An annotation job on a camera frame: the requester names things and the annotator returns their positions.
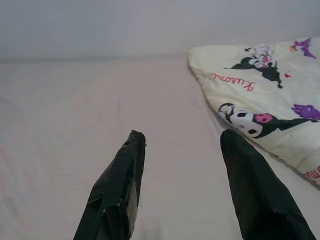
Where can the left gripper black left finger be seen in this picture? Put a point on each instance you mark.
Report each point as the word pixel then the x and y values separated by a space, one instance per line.
pixel 117 195

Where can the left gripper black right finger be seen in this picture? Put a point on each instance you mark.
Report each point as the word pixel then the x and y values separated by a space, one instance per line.
pixel 255 195

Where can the cream sheeted mattress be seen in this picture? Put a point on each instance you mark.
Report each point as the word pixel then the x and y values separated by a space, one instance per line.
pixel 100 100

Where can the cream cartoon print blanket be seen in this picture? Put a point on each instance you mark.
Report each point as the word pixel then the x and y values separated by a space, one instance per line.
pixel 262 87

